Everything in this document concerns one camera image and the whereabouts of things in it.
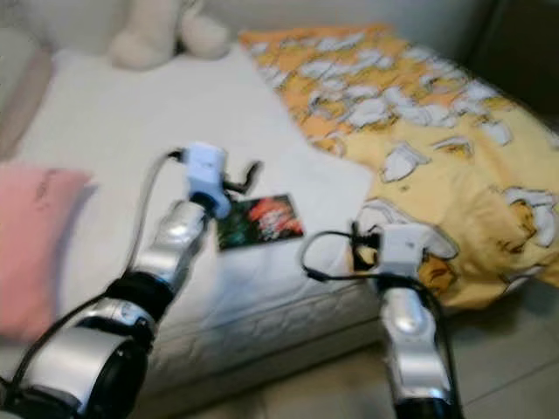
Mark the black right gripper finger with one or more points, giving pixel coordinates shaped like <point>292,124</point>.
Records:
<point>357,244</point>

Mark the pink fluffy pillow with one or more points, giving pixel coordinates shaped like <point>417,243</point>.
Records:
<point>39,253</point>

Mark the dark colourful picture book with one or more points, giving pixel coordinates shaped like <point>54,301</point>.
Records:
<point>258,223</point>

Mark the yellow cartoon print blanket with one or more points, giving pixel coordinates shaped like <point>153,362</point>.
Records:
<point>454,175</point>

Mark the white quilted mattress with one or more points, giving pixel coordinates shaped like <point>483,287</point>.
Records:
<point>140,122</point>

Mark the beige plush toy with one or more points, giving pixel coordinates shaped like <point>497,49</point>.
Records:
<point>153,39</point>

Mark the dark grey wardrobe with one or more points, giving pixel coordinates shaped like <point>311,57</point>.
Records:
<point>520,48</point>

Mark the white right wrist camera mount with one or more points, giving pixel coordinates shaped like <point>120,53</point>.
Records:
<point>404,250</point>

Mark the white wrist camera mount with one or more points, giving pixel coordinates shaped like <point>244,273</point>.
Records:
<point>404,250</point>
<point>207,168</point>

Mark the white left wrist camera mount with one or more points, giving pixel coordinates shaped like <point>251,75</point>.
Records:
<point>207,168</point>

